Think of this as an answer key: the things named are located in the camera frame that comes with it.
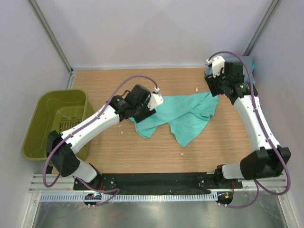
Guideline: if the teal green t shirt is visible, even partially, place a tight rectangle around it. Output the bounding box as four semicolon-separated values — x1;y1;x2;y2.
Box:
129;92;219;147

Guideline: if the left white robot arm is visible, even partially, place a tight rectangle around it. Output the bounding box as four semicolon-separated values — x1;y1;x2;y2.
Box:
46;85;164;190

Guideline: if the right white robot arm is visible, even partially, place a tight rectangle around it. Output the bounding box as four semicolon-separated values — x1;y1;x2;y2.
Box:
205;56;291;180

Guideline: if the folded grey t shirt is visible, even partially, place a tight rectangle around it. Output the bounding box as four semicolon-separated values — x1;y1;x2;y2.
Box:
205;56;255;75

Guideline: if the olive green plastic basket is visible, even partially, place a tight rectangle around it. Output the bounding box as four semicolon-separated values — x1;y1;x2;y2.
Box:
22;89;94;162

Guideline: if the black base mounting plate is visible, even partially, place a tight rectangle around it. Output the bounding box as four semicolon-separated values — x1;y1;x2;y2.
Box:
88;172;243;195

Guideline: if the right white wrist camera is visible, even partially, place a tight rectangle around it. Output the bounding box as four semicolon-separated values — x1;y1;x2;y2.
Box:
205;56;225;78

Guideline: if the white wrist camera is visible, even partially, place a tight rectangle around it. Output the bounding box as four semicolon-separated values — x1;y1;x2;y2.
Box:
205;56;225;78
147;87;164;111

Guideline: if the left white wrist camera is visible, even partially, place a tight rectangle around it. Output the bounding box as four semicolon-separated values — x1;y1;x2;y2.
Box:
147;87;164;111

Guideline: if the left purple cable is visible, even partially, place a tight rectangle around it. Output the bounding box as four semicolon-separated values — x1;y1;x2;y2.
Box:
42;75;160;206

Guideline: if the perforated metal cable tray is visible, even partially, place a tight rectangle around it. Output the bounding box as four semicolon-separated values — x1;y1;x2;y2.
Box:
40;192;218;202

